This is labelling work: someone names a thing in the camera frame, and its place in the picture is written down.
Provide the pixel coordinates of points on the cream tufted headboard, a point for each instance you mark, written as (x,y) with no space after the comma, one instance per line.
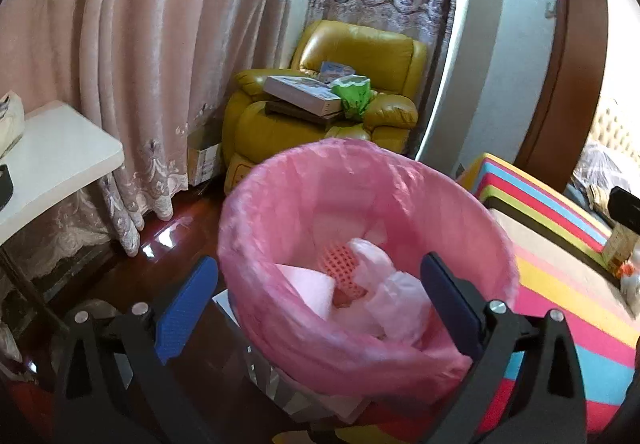
(620,124)

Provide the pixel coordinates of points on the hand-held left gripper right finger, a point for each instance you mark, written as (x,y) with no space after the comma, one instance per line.
(450,296)

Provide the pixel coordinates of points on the pink bag-lined bin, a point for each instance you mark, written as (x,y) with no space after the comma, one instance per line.
(280,204)

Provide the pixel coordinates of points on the green plastic bag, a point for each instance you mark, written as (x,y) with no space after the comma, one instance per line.
(356,96)

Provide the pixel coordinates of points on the cream patterned pouch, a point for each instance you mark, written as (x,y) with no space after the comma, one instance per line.
(10,124)

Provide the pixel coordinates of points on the cardboard box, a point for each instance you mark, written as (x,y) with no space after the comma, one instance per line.
(205,159)

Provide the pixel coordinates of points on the brown wooden door frame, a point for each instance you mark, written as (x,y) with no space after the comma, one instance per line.
(570,49)

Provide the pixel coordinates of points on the cream orange carton box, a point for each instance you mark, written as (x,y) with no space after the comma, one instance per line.
(620,244)

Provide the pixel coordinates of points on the brown flat box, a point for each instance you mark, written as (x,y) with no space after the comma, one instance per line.
(300,113)

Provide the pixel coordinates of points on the wall switch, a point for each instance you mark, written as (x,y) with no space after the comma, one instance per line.
(551,9)

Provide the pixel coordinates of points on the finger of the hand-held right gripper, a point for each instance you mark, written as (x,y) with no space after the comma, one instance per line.
(627,206)

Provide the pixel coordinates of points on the white plastic bag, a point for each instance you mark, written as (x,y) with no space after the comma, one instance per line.
(400,304)

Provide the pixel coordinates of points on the yellow leather armchair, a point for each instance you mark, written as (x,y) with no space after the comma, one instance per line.
(360,49)

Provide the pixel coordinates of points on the white side table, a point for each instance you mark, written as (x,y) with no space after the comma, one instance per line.
(55,159)

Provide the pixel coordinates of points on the white orange wrapper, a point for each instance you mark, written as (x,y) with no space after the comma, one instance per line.
(631,281)

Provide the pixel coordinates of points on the blue white packet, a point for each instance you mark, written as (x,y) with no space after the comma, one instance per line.
(334,71)

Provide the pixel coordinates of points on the black tall object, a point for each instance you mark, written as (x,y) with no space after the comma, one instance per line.
(5,186)

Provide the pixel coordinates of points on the white flat box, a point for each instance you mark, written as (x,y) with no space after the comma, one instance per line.
(300,91)

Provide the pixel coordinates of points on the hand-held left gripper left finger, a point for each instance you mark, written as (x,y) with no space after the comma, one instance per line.
(187,304)

